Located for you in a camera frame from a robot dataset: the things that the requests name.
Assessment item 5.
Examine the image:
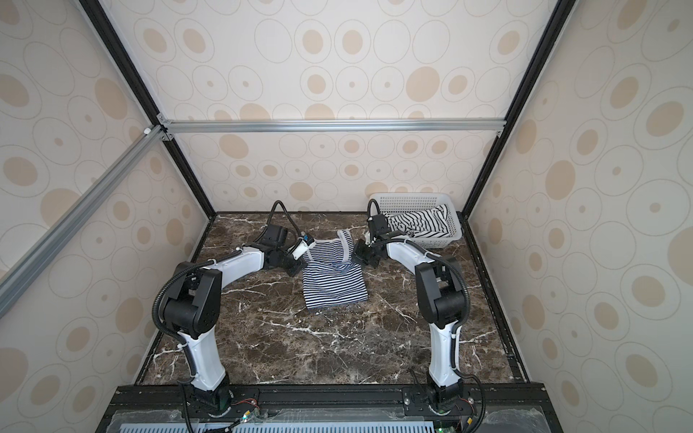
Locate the blue white striped tank top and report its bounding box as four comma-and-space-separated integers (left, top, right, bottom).
302, 229, 368, 310

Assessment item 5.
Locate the white plastic laundry basket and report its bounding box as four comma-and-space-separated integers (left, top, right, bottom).
370, 192, 462, 249

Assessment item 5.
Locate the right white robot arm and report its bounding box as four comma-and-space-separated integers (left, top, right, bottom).
354, 214, 472, 413

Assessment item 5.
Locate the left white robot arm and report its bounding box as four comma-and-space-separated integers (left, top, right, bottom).
152, 225, 314, 393

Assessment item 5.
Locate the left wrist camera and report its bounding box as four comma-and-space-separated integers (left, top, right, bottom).
290, 233, 315, 261

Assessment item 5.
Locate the back aluminium frame rail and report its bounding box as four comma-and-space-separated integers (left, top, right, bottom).
162, 117, 506, 135

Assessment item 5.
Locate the aluminium frame rail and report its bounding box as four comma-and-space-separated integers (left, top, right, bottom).
162, 117, 506, 135
1, 126, 164, 315

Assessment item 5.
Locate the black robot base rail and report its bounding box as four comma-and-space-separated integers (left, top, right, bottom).
97, 384, 562, 432

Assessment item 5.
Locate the left aluminium frame rail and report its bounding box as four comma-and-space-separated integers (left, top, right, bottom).
1, 126, 164, 315

